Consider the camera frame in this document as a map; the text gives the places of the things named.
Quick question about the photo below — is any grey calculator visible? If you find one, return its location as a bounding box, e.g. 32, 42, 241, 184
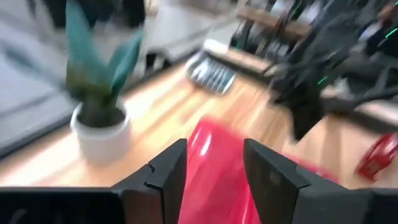
185, 49, 237, 96

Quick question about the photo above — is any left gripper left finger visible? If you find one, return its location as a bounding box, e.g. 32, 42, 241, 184
0, 138, 188, 224

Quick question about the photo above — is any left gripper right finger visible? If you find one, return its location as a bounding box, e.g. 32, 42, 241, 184
243, 138, 398, 224

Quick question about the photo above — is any pink plastic pencil box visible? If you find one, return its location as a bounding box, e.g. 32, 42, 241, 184
177, 116, 340, 224

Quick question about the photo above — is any red stapler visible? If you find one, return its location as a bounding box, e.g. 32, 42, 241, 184
356, 131, 398, 183

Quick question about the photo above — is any snake plant in white pot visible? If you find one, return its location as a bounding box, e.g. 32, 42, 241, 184
63, 0, 146, 166

